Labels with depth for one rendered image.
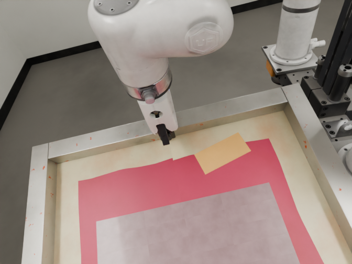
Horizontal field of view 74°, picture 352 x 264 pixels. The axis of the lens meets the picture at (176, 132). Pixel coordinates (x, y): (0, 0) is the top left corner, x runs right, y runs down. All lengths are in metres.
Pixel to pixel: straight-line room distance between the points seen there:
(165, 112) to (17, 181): 2.31
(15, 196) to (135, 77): 2.26
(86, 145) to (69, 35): 3.45
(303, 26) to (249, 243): 0.59
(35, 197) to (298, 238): 0.49
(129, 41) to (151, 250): 0.35
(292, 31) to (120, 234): 0.69
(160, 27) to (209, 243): 0.36
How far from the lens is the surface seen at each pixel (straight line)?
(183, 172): 0.48
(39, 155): 0.57
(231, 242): 0.46
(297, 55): 0.84
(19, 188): 2.53
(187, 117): 0.49
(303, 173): 0.51
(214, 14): 0.25
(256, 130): 0.52
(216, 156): 0.49
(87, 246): 0.51
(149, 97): 0.32
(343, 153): 0.62
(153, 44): 0.27
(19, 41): 4.17
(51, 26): 3.93
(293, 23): 0.79
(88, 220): 0.52
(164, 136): 0.41
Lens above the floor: 1.61
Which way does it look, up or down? 48 degrees down
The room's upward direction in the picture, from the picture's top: 15 degrees counter-clockwise
